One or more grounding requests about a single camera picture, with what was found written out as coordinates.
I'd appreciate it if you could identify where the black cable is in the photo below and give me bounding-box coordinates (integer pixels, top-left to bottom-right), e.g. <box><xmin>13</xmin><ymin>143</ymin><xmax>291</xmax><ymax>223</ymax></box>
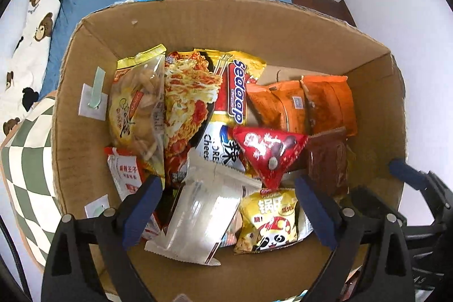
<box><xmin>0</xmin><ymin>217</ymin><xmax>29</xmax><ymax>293</ymax></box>

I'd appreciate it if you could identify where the yellow panda snack packet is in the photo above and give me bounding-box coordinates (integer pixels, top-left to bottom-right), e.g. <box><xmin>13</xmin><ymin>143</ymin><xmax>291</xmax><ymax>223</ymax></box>
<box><xmin>234</xmin><ymin>187</ymin><xmax>302</xmax><ymax>255</ymax></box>

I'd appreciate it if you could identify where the brown wooden board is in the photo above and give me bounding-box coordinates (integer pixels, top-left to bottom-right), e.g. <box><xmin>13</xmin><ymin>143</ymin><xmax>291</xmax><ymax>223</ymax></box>
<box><xmin>286</xmin><ymin>0</ymin><xmax>359</xmax><ymax>28</ymax></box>

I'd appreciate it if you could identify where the dark red snack packet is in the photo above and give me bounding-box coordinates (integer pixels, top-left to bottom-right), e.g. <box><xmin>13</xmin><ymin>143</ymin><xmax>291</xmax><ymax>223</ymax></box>
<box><xmin>306</xmin><ymin>127</ymin><xmax>349</xmax><ymax>197</ymax></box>

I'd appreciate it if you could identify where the clear yellow fried-sticks bag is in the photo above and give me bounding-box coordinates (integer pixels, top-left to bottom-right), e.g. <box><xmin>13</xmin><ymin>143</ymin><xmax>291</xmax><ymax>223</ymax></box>
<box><xmin>108</xmin><ymin>44</ymin><xmax>167</xmax><ymax>179</ymax></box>

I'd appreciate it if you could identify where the cardboard box with blue-green print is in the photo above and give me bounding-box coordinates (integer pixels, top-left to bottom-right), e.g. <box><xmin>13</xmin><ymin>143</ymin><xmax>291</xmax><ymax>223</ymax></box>
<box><xmin>51</xmin><ymin>0</ymin><xmax>407</xmax><ymax>302</ymax></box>

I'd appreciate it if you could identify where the green and cream checkered mat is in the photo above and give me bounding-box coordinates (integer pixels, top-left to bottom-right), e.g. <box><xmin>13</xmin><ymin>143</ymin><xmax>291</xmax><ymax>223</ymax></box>
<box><xmin>0</xmin><ymin>91</ymin><xmax>65</xmax><ymax>268</ymax></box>

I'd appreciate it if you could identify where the white bear print cloth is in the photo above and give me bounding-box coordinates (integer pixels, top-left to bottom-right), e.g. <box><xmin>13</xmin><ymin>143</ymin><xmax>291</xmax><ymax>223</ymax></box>
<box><xmin>0</xmin><ymin>0</ymin><xmax>66</xmax><ymax>140</ymax></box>

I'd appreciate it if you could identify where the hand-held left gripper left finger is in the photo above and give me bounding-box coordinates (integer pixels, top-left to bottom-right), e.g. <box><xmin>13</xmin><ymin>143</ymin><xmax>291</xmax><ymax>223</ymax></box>
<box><xmin>40</xmin><ymin>175</ymin><xmax>165</xmax><ymax>302</ymax></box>

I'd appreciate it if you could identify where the red and white snack packet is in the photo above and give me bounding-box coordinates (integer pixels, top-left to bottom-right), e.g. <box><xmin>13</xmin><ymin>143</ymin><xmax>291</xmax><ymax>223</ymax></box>
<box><xmin>104</xmin><ymin>146</ymin><xmax>165</xmax><ymax>241</ymax></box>

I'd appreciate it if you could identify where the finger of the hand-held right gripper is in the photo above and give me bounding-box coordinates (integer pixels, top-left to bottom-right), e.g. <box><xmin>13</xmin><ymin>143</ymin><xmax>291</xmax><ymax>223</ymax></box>
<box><xmin>349</xmin><ymin>185</ymin><xmax>387</xmax><ymax>215</ymax></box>
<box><xmin>388</xmin><ymin>158</ymin><xmax>451</xmax><ymax>215</ymax></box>

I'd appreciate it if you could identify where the orange snack packet with label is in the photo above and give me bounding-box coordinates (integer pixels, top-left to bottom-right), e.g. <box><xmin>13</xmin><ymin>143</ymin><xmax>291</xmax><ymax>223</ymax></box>
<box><xmin>246</xmin><ymin>80</ymin><xmax>309</xmax><ymax>135</ymax></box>

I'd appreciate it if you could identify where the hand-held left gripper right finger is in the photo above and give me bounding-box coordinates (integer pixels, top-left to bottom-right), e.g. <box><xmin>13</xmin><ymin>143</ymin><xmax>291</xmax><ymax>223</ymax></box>
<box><xmin>294</xmin><ymin>175</ymin><xmax>415</xmax><ymax>302</ymax></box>

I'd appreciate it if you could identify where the orange-red snack packet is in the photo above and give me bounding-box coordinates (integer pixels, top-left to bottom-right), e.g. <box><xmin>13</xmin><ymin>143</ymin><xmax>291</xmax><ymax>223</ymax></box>
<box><xmin>301</xmin><ymin>75</ymin><xmax>358</xmax><ymax>137</ymax></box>

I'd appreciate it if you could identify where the yellow and red noodle packet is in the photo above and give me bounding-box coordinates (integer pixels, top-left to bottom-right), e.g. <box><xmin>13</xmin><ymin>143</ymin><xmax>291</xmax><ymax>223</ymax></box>
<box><xmin>209</xmin><ymin>51</ymin><xmax>267</xmax><ymax>128</ymax></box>

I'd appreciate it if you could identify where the red triangular snack packet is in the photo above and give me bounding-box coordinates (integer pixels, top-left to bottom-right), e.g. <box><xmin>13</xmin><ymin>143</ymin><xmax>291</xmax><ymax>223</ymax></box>
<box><xmin>232</xmin><ymin>126</ymin><xmax>309</xmax><ymax>191</ymax></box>

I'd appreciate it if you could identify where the white adhesive hook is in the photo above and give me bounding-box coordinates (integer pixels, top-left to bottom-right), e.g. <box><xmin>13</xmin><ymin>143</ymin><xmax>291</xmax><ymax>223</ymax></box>
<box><xmin>85</xmin><ymin>194</ymin><xmax>117</xmax><ymax>220</ymax></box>
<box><xmin>78</xmin><ymin>67</ymin><xmax>109</xmax><ymax>119</ymax></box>

